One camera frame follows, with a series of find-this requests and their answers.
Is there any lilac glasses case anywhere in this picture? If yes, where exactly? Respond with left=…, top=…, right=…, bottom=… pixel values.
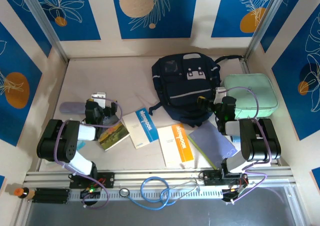
left=59, top=101, right=87, bottom=116

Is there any navy blue backpack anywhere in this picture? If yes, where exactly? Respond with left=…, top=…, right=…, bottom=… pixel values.
left=148, top=52, right=245, bottom=128

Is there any Animal Farm paperback book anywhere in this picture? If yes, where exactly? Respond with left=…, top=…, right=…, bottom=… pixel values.
left=97, top=114, right=131, bottom=152

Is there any lilac notebook green spine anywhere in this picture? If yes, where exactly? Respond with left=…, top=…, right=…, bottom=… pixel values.
left=187, top=122, right=237, bottom=169

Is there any blue and white notebook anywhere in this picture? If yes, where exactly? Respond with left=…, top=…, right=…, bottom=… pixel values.
left=121, top=107, right=161, bottom=150

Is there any orange and white notebook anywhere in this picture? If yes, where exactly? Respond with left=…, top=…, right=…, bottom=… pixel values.
left=156, top=123, right=195, bottom=167

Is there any mint green zip case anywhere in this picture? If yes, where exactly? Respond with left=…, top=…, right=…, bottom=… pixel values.
left=222, top=73, right=280, bottom=119

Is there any blue stethoscope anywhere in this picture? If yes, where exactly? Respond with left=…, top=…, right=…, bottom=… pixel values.
left=118, top=176, right=201, bottom=211

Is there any black ribbed block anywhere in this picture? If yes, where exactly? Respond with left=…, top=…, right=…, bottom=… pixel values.
left=34, top=187, right=71, bottom=205

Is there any orange capped small bottle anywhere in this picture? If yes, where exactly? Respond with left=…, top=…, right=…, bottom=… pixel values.
left=13, top=186, right=36, bottom=201

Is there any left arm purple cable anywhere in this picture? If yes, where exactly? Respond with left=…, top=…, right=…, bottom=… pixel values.
left=53, top=97, right=123, bottom=210

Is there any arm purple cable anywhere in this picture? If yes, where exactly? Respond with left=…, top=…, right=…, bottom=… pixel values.
left=53, top=97, right=123, bottom=210
left=217, top=85, right=275, bottom=205

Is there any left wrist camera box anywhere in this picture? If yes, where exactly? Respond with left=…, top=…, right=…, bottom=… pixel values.
left=91, top=92, right=108, bottom=107

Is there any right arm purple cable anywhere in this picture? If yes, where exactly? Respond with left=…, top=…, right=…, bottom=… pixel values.
left=217, top=85, right=275, bottom=205

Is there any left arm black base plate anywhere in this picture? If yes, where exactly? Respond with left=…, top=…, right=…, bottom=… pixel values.
left=69, top=172, right=115, bottom=189

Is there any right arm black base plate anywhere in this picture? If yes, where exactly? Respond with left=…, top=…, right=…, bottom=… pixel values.
left=203, top=170, right=250, bottom=187

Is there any aluminium mounting rail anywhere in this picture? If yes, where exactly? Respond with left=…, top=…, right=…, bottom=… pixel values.
left=23, top=169, right=297, bottom=205

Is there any aluminium frame post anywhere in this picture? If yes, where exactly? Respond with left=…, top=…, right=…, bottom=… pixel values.
left=244, top=0, right=288, bottom=60
left=18, top=0, right=70, bottom=63

